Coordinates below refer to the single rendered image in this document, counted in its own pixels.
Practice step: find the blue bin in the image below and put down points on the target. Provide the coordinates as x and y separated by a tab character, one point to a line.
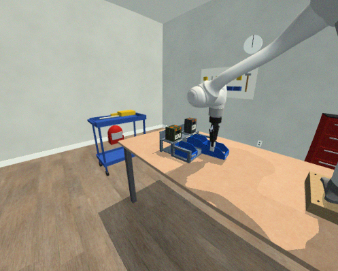
187	146
219	147
196	140

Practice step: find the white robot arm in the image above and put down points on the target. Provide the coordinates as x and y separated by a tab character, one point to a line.
316	16

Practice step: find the black case with orange latches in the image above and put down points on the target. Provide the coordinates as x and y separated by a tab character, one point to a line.
190	125

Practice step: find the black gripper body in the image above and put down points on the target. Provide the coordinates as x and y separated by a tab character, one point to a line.
215	121

